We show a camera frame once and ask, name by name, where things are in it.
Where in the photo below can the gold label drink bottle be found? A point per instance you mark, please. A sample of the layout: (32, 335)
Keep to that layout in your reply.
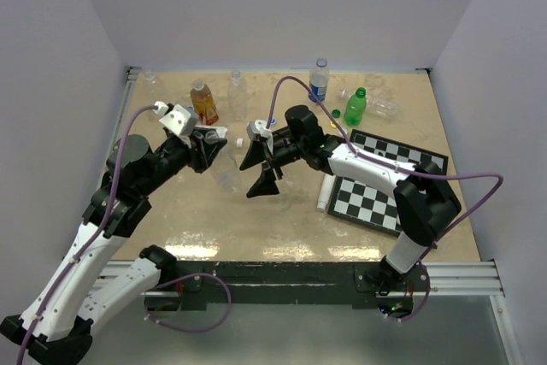
(203, 103)

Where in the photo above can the clear crushed bottle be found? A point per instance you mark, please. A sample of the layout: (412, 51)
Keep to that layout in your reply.
(225, 171)

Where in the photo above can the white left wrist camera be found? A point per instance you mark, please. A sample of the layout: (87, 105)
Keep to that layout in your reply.
(177, 119)

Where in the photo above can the clear plastic bottle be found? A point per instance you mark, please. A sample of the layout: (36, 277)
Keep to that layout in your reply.
(237, 95)

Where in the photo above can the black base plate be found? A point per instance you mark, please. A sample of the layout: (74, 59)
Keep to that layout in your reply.
(298, 283)

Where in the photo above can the white microphone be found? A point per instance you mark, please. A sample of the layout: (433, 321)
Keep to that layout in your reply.
(325, 192)

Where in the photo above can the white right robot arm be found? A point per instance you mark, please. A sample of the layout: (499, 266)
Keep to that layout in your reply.
(426, 204)

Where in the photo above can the aluminium frame rail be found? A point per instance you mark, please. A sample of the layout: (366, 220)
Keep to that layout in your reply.
(460, 319)

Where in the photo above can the green plastic bottle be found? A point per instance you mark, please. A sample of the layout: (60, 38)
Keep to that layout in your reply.
(355, 107)

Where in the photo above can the clear bottle lying right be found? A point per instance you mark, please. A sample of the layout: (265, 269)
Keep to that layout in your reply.
(375, 105)

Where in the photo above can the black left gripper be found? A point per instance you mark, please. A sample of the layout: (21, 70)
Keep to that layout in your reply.
(208, 151)

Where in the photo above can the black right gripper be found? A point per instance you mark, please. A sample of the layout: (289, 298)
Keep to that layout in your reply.
(266, 185)

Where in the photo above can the clear bottle back left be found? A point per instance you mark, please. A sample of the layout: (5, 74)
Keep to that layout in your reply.
(155, 89)

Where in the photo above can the blue label water bottle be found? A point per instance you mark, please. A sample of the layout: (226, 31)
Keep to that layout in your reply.
(319, 76)

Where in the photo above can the green tea label bottle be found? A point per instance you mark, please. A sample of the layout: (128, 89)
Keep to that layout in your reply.
(223, 132)

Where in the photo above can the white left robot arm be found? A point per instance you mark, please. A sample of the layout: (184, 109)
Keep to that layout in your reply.
(62, 322)

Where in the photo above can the black white chessboard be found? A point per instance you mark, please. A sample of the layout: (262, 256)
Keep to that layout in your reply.
(365, 206)

